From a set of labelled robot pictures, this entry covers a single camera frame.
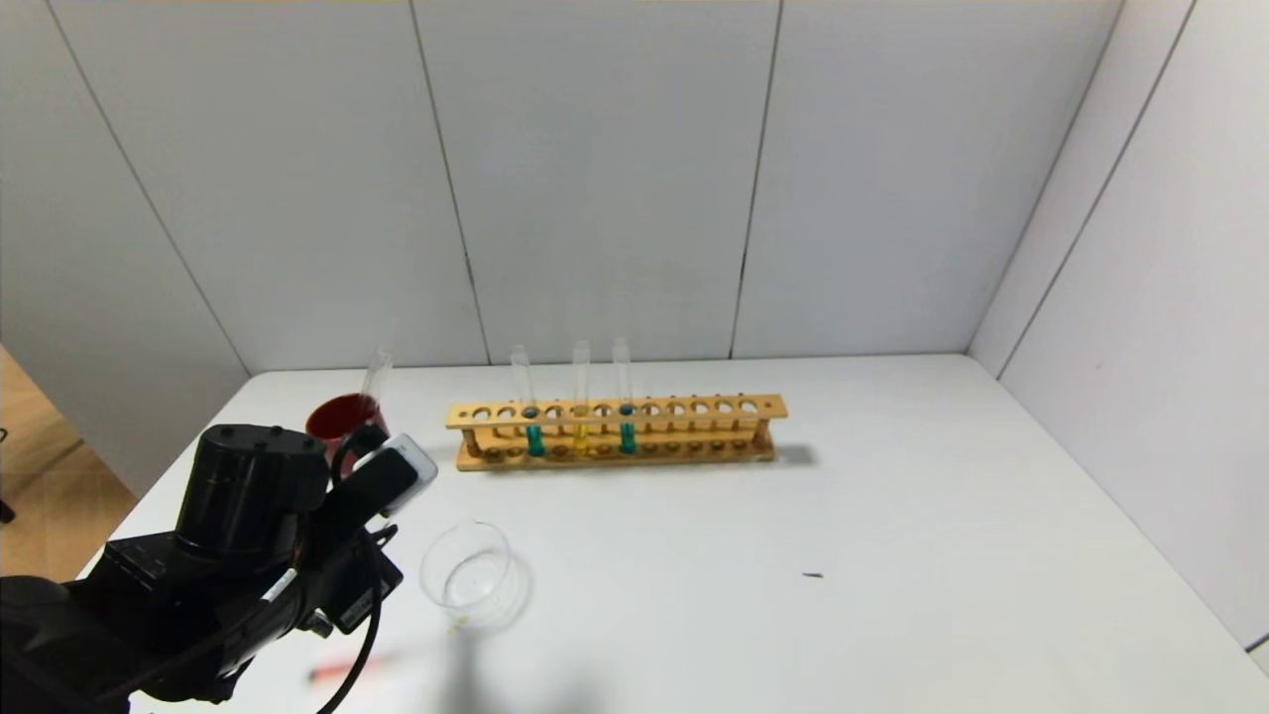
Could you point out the red and black left arm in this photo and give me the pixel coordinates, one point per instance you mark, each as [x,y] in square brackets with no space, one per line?
[248,486]

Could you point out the test tube with red liquid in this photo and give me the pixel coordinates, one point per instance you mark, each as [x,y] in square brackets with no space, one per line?
[342,671]

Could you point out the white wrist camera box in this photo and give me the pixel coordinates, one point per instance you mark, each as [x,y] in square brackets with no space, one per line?
[402,476]

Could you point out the clear glass beaker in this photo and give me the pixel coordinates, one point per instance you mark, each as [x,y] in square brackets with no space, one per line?
[476,587]

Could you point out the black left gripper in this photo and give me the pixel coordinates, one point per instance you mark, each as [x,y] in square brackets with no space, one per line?
[363,599]

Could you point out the empty clear glass tube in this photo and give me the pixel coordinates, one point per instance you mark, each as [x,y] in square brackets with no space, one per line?
[378,375]

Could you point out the test tube with blue-green liquid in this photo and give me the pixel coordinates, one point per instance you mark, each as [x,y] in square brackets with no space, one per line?
[535,439]
[627,436]

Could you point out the test tube with yellow liquid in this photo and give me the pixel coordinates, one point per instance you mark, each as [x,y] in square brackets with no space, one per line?
[580,436]

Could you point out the dark red cup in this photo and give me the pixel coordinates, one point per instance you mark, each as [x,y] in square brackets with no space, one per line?
[342,416]

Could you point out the wooden test tube rack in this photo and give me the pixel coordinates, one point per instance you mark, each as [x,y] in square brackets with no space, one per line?
[776,406]

